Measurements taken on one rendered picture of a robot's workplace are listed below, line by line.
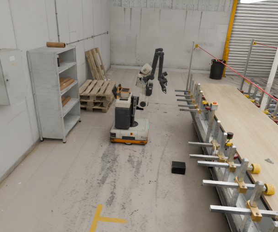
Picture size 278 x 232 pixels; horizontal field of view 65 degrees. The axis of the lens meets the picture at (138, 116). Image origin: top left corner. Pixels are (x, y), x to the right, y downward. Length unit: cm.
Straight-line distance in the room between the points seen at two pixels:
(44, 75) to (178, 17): 691
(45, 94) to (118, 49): 637
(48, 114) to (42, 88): 45
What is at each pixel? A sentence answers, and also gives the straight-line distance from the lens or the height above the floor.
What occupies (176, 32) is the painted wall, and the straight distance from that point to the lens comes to 963.
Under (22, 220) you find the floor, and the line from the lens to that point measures 295.
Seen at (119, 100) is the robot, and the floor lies 81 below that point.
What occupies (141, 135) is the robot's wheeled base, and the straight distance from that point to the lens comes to 379.
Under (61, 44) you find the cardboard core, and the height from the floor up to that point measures 160.
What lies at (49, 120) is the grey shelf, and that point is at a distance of 398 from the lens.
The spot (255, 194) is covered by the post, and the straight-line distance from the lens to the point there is 168.
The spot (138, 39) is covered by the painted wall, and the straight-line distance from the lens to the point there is 965.
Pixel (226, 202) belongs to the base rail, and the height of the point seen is 70.
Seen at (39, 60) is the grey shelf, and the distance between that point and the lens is 370.
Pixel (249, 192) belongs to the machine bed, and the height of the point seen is 71.
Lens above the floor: 208
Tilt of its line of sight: 24 degrees down
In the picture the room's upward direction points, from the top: 3 degrees clockwise
